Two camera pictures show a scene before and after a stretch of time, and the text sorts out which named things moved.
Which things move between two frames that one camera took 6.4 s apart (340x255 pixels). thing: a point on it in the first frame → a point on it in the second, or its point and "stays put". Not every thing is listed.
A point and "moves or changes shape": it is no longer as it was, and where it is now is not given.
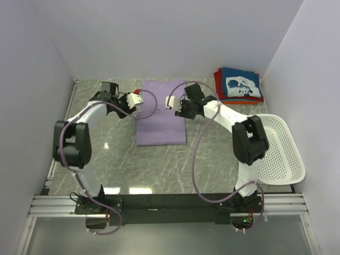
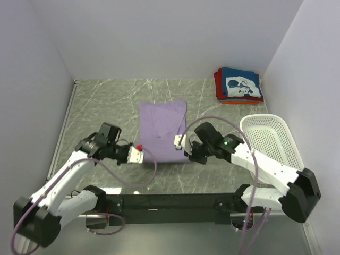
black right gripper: [182, 113] → [193, 155]
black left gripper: [127, 110] → [124, 161]
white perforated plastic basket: [282, 164] stays put
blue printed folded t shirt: [237, 82] stays put
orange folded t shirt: [240, 102] stays put
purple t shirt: [155, 124] moves or changes shape
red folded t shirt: [218, 76] stays put
